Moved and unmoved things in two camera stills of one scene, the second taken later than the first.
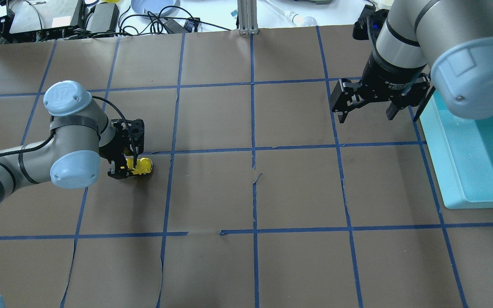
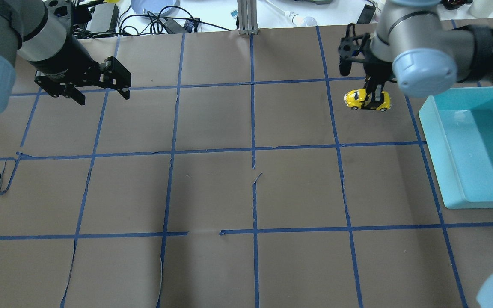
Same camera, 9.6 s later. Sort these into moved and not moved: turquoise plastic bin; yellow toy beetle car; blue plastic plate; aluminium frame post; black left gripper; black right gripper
Moved: black left gripper; black right gripper; yellow toy beetle car
Not moved: blue plastic plate; aluminium frame post; turquoise plastic bin
